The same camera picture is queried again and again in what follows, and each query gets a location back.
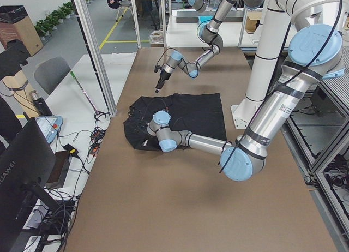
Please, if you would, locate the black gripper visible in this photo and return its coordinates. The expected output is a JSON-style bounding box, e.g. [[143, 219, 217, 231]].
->
[[154, 65, 171, 93]]

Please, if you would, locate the black graphic t-shirt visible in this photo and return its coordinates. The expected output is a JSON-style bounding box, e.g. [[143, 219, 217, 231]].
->
[[123, 93, 227, 151]]

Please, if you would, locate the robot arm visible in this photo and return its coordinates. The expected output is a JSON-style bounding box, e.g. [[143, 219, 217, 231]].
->
[[154, 0, 264, 93], [147, 0, 348, 181]]

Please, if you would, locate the blue plastic tray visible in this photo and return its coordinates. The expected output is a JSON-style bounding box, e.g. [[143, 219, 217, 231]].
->
[[198, 15, 213, 32]]

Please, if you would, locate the grey office chair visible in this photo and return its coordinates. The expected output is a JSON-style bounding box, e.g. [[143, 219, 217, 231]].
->
[[34, 56, 71, 95]]

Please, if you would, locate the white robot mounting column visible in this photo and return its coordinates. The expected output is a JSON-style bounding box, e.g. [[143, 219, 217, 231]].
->
[[231, 0, 308, 129]]

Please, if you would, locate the blue teach pendant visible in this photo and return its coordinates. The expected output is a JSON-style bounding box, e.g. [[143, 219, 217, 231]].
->
[[35, 116, 63, 143]]

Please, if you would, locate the black computer monitor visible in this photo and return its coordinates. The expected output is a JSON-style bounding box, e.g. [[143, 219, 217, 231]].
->
[[1, 118, 59, 228]]

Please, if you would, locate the aluminium frame post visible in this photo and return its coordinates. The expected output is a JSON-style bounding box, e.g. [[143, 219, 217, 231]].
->
[[71, 0, 117, 117]]

